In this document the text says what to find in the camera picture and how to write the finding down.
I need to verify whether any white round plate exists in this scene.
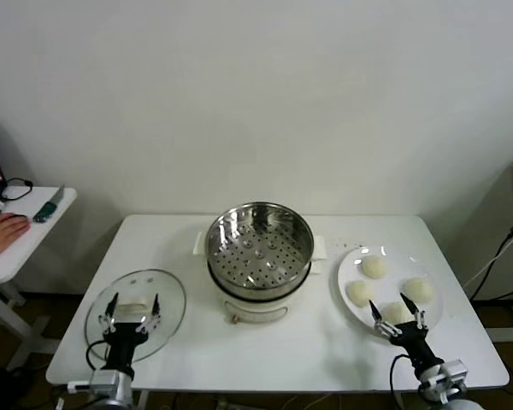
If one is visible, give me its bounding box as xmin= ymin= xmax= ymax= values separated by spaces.
xmin=336 ymin=244 xmax=445 ymax=341

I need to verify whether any white side table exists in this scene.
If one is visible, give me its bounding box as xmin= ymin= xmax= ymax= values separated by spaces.
xmin=0 ymin=185 xmax=78 ymax=372

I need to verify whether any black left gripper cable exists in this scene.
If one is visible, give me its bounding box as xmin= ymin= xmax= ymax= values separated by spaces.
xmin=85 ymin=339 xmax=112 ymax=371

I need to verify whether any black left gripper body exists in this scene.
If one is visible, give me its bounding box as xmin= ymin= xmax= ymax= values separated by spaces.
xmin=102 ymin=320 xmax=150 ymax=372

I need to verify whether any white wall cable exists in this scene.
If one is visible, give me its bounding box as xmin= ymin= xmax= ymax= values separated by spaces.
xmin=461 ymin=238 xmax=513 ymax=291

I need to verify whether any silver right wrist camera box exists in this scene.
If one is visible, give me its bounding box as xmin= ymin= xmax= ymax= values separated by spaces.
xmin=418 ymin=359 xmax=469 ymax=402

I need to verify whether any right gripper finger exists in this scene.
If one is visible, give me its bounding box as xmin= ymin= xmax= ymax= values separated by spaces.
xmin=368 ymin=298 xmax=401 ymax=338
xmin=400 ymin=292 xmax=429 ymax=331

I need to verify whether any green handled knife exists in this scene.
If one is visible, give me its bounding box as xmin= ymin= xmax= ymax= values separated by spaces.
xmin=32 ymin=184 xmax=66 ymax=224

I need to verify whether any round glass pot lid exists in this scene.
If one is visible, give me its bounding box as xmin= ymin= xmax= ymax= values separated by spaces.
xmin=84 ymin=268 xmax=187 ymax=363

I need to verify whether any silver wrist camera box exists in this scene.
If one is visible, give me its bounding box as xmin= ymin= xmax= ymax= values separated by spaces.
xmin=67 ymin=369 xmax=127 ymax=396
xmin=418 ymin=359 xmax=469 ymax=402

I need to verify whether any white floor frame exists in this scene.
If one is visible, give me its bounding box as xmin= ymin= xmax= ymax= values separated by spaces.
xmin=474 ymin=298 xmax=513 ymax=343

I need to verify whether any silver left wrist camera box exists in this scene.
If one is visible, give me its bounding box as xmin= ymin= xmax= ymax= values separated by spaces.
xmin=67 ymin=369 xmax=127 ymax=396

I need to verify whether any thin black looped cable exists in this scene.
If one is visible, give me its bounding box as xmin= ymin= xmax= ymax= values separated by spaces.
xmin=0 ymin=177 xmax=34 ymax=202

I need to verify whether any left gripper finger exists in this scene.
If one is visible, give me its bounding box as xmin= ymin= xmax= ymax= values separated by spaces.
xmin=137 ymin=292 xmax=162 ymax=334
xmin=97 ymin=292 xmax=121 ymax=334

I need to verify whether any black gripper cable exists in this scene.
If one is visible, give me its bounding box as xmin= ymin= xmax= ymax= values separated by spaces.
xmin=85 ymin=339 xmax=112 ymax=371
xmin=388 ymin=353 xmax=416 ymax=410

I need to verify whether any steel steamer basket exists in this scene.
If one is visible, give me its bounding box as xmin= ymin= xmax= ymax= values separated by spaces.
xmin=192 ymin=201 xmax=328 ymax=296

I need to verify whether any person's bare hand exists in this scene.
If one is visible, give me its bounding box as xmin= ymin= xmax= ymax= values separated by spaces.
xmin=0 ymin=212 xmax=32 ymax=266

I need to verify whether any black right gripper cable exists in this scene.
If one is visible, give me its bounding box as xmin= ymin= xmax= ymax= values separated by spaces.
xmin=388 ymin=353 xmax=416 ymax=410

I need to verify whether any white steamed baozi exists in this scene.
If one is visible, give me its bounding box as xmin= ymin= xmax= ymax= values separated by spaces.
xmin=404 ymin=277 xmax=436 ymax=305
xmin=380 ymin=301 xmax=413 ymax=325
xmin=345 ymin=280 xmax=375 ymax=308
xmin=361 ymin=255 xmax=388 ymax=281

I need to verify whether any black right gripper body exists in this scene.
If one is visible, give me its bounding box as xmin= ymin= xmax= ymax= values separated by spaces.
xmin=386 ymin=320 xmax=444 ymax=372

